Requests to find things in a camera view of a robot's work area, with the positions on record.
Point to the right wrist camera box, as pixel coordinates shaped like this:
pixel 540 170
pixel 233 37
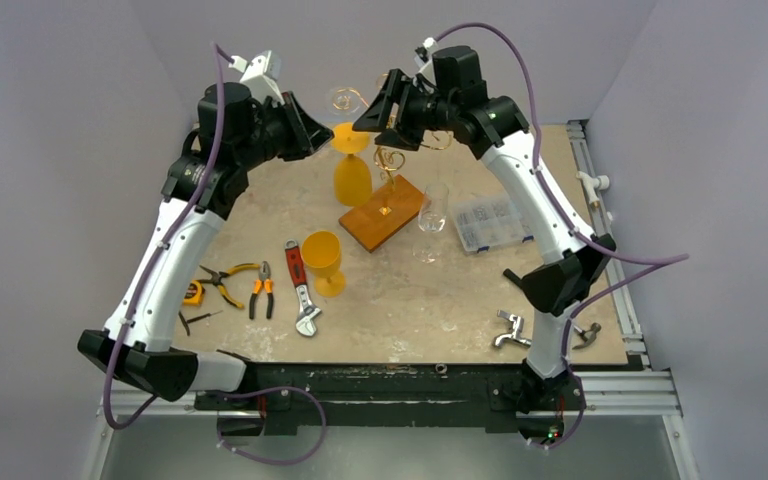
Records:
pixel 423 57

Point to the wooden rack base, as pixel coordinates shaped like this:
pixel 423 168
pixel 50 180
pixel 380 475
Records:
pixel 389 209

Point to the yellow tape measure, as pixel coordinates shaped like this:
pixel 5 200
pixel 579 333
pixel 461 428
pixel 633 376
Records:
pixel 194 294

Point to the aluminium frame rail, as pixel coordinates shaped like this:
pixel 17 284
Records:
pixel 637 389

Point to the white pipe tee fitting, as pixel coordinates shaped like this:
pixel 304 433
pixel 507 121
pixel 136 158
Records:
pixel 593 186

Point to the black handled hammer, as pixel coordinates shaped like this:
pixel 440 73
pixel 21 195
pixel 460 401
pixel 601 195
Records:
pixel 587 336

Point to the orange black pliers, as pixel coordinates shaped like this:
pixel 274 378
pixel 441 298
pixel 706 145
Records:
pixel 264 284

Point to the clear wine glass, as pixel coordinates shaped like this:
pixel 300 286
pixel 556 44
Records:
pixel 431 222
pixel 344 101

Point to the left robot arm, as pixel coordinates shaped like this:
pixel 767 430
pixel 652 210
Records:
pixel 135 346

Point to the yellow wine glass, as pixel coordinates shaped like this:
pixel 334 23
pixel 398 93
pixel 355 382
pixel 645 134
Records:
pixel 352 177
pixel 322 255

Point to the chrome faucet tap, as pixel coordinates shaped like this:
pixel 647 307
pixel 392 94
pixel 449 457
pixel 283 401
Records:
pixel 515 332

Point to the black table front rail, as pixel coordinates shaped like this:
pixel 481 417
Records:
pixel 279 398

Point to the clear plastic screw box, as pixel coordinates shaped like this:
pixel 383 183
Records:
pixel 489 223

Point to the gold wire wine glass rack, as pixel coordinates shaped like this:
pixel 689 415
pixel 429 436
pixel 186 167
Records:
pixel 388 161

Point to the small black hex key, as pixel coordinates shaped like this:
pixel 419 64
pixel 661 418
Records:
pixel 187 322

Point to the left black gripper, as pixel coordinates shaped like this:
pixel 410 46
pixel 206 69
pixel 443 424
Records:
pixel 315 133

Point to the yellow long nose pliers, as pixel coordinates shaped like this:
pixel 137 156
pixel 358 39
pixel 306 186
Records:
pixel 217 279

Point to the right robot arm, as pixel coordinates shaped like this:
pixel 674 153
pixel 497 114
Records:
pixel 455 99

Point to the red adjustable wrench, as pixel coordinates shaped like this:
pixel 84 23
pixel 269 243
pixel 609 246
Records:
pixel 308 310

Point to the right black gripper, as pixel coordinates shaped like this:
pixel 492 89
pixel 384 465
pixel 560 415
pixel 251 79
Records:
pixel 398 107

